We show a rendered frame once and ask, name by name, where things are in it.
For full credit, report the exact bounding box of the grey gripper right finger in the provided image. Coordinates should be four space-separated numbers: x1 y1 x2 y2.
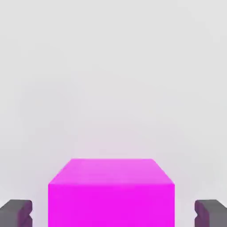
194 199 227 227

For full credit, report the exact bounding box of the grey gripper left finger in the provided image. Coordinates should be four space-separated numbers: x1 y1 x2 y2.
0 199 33 227

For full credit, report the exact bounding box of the small magenta cube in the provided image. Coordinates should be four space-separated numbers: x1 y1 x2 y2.
47 158 176 227

